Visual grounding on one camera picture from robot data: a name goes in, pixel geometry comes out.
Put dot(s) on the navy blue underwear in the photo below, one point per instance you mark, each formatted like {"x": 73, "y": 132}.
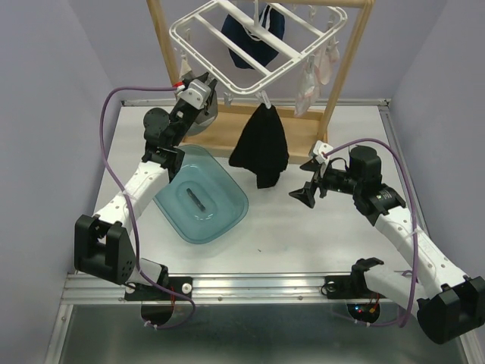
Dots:
{"x": 271, "y": 20}

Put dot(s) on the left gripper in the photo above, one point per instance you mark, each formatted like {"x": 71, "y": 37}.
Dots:
{"x": 212, "y": 85}

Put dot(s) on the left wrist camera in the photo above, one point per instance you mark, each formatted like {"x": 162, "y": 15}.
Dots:
{"x": 196, "y": 93}

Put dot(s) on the wooden rack stand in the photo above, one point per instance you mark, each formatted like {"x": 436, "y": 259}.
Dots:
{"x": 301, "y": 132}

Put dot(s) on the white pink sock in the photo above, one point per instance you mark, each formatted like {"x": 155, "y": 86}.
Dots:
{"x": 327, "y": 57}

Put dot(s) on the grey underwear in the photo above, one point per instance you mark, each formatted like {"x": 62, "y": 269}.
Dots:
{"x": 186, "y": 76}

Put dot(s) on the black underwear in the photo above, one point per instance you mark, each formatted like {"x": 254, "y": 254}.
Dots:
{"x": 262, "y": 147}

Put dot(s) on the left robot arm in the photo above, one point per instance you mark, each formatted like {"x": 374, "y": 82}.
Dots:
{"x": 106, "y": 244}

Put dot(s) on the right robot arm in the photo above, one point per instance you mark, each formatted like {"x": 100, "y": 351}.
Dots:
{"x": 445, "y": 300}

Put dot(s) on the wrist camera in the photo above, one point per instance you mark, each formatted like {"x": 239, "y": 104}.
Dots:
{"x": 319, "y": 151}
{"x": 196, "y": 93}

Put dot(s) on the white pink underwear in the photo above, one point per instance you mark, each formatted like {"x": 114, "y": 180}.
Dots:
{"x": 308, "y": 90}

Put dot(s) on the teal plastic basin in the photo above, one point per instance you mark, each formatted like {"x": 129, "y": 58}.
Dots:
{"x": 203, "y": 201}

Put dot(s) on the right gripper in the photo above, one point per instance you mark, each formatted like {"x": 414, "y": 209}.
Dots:
{"x": 306, "y": 194}

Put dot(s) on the white clip hanger frame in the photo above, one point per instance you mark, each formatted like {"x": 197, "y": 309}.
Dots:
{"x": 210, "y": 18}

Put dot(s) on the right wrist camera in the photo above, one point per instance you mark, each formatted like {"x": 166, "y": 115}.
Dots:
{"x": 319, "y": 151}

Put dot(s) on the aluminium rail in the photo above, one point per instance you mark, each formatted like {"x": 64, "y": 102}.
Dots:
{"x": 210, "y": 289}

